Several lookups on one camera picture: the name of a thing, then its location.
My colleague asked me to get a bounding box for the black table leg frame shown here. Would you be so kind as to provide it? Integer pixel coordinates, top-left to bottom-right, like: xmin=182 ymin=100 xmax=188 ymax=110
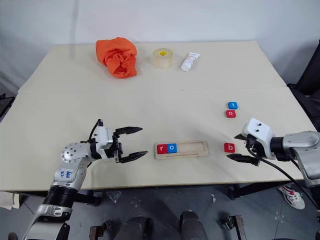
xmin=227 ymin=180 xmax=305 ymax=200

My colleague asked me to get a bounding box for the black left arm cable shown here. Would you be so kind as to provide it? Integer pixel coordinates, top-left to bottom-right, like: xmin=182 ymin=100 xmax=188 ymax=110
xmin=80 ymin=118 xmax=104 ymax=152

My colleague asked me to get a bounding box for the white squeeze tube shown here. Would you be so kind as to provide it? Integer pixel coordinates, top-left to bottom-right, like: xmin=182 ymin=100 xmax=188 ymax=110
xmin=180 ymin=51 xmax=202 ymax=72

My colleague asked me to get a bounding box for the black table foot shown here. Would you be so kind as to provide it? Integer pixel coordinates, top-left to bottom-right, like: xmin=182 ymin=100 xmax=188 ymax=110
xmin=73 ymin=189 xmax=102 ymax=207

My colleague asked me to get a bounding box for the wooden letter tray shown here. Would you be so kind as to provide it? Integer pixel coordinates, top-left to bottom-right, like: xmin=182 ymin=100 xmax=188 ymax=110
xmin=153 ymin=139 xmax=209 ymax=161

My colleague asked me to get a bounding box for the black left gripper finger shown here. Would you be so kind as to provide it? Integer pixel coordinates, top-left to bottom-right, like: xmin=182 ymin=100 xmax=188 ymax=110
xmin=114 ymin=126 xmax=144 ymax=138
xmin=118 ymin=150 xmax=149 ymax=165

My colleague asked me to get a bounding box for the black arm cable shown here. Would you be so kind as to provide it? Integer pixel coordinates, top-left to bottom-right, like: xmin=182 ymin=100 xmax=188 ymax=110
xmin=245 ymin=143 xmax=320 ymax=210
xmin=80 ymin=118 xmax=104 ymax=152

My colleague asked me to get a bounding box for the white and red sneaker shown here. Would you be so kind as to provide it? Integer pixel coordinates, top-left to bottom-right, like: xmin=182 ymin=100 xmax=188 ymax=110
xmin=278 ymin=185 xmax=306 ymax=210

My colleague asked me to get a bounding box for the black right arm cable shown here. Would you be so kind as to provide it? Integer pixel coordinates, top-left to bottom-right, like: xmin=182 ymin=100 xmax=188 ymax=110
xmin=245 ymin=143 xmax=320 ymax=210

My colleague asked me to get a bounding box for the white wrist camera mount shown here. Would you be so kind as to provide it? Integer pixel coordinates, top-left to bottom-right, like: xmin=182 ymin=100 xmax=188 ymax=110
xmin=240 ymin=117 xmax=277 ymax=161
xmin=94 ymin=126 xmax=115 ymax=160

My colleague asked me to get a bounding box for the red letter b block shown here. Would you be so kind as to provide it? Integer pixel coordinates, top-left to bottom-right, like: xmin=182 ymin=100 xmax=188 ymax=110
xmin=223 ymin=142 xmax=237 ymax=154

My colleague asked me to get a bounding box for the black chair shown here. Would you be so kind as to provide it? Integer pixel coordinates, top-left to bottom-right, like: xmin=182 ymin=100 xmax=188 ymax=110
xmin=286 ymin=37 xmax=320 ymax=132

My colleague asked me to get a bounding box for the clear tape roll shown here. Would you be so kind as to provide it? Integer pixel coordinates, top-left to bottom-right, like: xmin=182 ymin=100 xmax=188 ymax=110
xmin=152 ymin=48 xmax=175 ymax=69

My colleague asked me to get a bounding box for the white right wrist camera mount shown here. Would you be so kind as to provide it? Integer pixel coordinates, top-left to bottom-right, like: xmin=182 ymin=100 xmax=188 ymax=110
xmin=240 ymin=117 xmax=277 ymax=161

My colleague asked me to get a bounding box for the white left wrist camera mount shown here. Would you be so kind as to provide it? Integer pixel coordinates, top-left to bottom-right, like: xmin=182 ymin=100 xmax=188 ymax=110
xmin=94 ymin=126 xmax=115 ymax=160

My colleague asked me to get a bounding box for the dark brown stand foot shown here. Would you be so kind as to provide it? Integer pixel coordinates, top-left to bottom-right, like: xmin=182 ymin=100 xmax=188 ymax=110
xmin=217 ymin=214 xmax=246 ymax=240
xmin=89 ymin=218 xmax=121 ymax=240

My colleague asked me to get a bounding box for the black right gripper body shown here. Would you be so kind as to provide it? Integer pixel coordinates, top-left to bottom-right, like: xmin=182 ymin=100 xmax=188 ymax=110
xmin=243 ymin=134 xmax=267 ymax=161

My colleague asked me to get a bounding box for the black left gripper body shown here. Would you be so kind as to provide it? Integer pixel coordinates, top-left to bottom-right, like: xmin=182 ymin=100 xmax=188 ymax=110
xmin=110 ymin=130 xmax=125 ymax=165

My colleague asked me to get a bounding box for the crumpled orange cloth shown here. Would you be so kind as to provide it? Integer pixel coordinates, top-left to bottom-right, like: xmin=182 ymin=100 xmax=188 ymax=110
xmin=95 ymin=36 xmax=139 ymax=80

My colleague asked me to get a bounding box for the clear plastic wrapper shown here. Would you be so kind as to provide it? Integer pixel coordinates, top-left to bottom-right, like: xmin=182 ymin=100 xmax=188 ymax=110
xmin=105 ymin=190 xmax=123 ymax=204

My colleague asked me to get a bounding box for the dark rounded shape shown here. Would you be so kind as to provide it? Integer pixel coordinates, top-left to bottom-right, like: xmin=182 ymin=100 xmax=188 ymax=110
xmin=179 ymin=210 xmax=209 ymax=240
xmin=120 ymin=215 xmax=154 ymax=240

